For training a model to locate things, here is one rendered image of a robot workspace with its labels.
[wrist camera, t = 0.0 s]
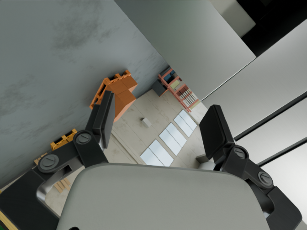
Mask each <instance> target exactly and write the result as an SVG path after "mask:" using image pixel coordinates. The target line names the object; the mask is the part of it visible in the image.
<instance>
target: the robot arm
mask: <svg viewBox="0 0 307 230"><path fill-rule="evenodd" d="M114 118H115V94H114V93H113V92H112V91H109V90H105V92H104V95H103V98H102V101H101V104H100V105H98V104H94V106H93V109H92V112H91V114H90V117H89V120H88V122H87V125H86V128H85V130H81V131H78V132H77V133H76V134H75V135H74V137H73V140H72V141H70V142H68V143H66V144H64V145H63V146H61V147H59V148H57V149H55V150H54V151H52V152H50V153H48V154H46V155H45V156H43V157H42V158H41V159H40V160H39V162H38V165H37V166H36V167H35V168H33V169H32V168H31V169H30V170H29V171H27V172H26V173H25V174H24V175H22V176H21V177H20V178H19V179H17V180H16V181H15V182H14V183H13V184H11V185H10V186H9V187H7V188H6V189H5V190H4V191H2V192H1V193H0V211H1V212H2V213H3V214H4V215H5V216H6V218H7V219H8V220H9V221H10V222H11V223H12V224H13V225H14V226H15V227H16V228H17V229H18V230H295V229H296V227H297V226H298V225H299V224H300V222H301V221H302V214H301V212H300V210H299V209H298V208H297V207H296V206H295V205H294V204H293V203H292V202H291V201H290V200H289V198H288V197H287V196H286V195H285V194H284V193H283V192H282V191H281V190H280V189H279V188H278V187H277V186H274V185H273V184H274V183H273V180H272V178H271V176H270V175H269V174H268V173H267V172H266V171H264V170H263V169H262V168H260V167H259V166H258V165H256V164H255V163H254V162H253V161H251V160H250V159H249V153H248V152H247V150H246V149H245V148H244V147H242V146H239V145H235V142H234V139H233V137H232V134H231V131H230V129H229V127H228V124H227V121H226V119H225V117H224V114H223V111H222V109H221V106H220V105H211V106H210V108H209V109H208V111H207V112H206V114H205V115H204V117H203V118H202V120H201V122H200V123H199V128H200V131H201V137H202V141H203V145H204V149H205V154H206V157H207V158H208V161H211V162H214V163H215V164H214V166H213V168H212V170H205V169H194V168H184V167H168V166H155V165H143V164H131V163H109V162H108V160H107V158H106V156H105V154H104V151H105V149H107V148H108V144H109V139H110V136H111V130H112V126H113V122H114ZM82 166H84V167H85V169H83V170H82V171H81V172H80V173H79V174H78V175H77V177H76V178H75V180H74V182H73V184H72V186H71V189H70V191H69V194H68V196H67V199H66V201H65V204H64V207H63V210H62V213H61V216H59V215H58V214H57V213H56V212H55V211H53V210H52V209H51V208H50V207H49V206H48V205H47V204H46V202H45V197H46V194H47V193H48V192H49V190H50V189H51V188H53V187H52V186H53V185H54V184H55V183H56V182H59V181H61V180H63V179H64V178H66V177H67V176H69V175H70V174H72V173H73V172H75V171H76V170H78V169H79V168H81V167H82Z"/></svg>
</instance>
